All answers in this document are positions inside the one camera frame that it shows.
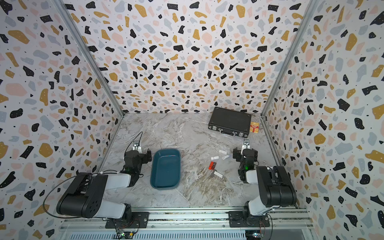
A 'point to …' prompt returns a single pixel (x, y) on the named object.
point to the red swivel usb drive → (212, 165)
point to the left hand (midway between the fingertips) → (141, 149)
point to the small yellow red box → (254, 127)
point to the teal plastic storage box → (165, 169)
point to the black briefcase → (230, 122)
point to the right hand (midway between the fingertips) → (246, 148)
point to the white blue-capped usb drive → (226, 156)
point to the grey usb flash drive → (212, 173)
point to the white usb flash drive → (215, 157)
